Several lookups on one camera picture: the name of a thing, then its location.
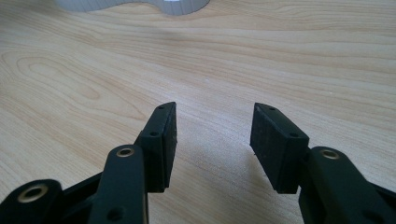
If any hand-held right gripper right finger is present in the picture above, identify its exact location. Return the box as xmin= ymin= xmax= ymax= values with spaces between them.
xmin=249 ymin=102 xmax=310 ymax=195

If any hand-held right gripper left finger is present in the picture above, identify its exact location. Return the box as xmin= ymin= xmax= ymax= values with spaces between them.
xmin=134 ymin=101 xmax=178 ymax=193

